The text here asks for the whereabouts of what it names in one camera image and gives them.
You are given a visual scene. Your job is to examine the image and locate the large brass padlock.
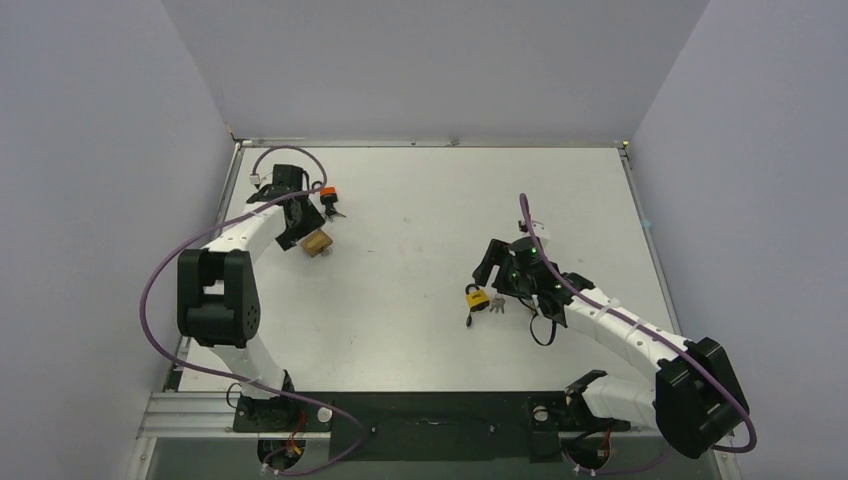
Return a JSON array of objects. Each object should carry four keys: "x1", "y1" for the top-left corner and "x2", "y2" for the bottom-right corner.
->
[{"x1": 299, "y1": 229, "x2": 334, "y2": 258}]

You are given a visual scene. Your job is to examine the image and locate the orange padlock with key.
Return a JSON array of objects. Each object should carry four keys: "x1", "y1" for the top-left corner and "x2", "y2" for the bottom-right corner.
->
[{"x1": 319, "y1": 186, "x2": 346, "y2": 221}]

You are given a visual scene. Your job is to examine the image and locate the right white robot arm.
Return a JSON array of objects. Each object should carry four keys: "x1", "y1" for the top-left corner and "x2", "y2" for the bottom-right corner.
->
[{"x1": 472, "y1": 237, "x2": 758, "y2": 459}]

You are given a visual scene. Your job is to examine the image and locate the silver keys on ring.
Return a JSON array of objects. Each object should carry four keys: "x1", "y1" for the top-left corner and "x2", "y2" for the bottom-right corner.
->
[{"x1": 489, "y1": 295, "x2": 505, "y2": 314}]

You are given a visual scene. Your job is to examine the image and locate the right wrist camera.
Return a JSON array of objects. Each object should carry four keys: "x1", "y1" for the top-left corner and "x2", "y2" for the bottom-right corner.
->
[{"x1": 518, "y1": 220, "x2": 551, "y2": 248}]

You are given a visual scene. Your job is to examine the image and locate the yellow padlock with keys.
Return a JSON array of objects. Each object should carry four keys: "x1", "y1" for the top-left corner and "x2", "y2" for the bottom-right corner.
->
[{"x1": 464, "y1": 284, "x2": 491, "y2": 328}]

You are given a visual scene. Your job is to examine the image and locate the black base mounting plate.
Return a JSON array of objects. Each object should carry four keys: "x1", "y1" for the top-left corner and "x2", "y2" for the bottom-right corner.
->
[{"x1": 232, "y1": 391, "x2": 630, "y2": 462}]

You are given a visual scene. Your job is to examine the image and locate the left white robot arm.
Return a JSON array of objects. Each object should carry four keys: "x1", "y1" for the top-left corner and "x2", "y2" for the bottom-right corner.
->
[{"x1": 177, "y1": 164, "x2": 325, "y2": 430}]

